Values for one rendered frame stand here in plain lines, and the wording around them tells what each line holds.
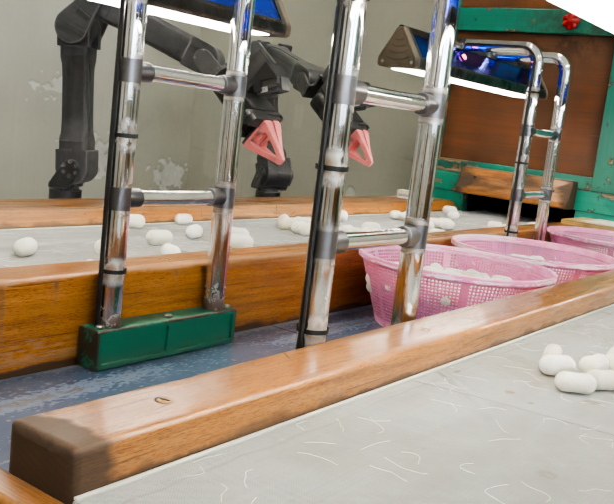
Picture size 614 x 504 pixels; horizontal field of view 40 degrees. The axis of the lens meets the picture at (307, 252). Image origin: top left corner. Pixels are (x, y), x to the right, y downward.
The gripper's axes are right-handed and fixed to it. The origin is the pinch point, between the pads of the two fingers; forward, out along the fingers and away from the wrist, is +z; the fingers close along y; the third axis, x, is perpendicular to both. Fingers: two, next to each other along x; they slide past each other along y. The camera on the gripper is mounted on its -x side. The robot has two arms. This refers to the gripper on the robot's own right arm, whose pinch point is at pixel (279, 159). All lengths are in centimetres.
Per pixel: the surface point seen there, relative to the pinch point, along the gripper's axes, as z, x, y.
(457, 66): 2.9, -29.5, 22.9
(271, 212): 3.6, 10.8, 4.8
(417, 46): 1.2, -30.2, 8.6
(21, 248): 17, -1, -63
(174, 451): 56, -34, -89
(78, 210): 2.1, 10.7, -40.2
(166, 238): 16.9, -0.6, -40.0
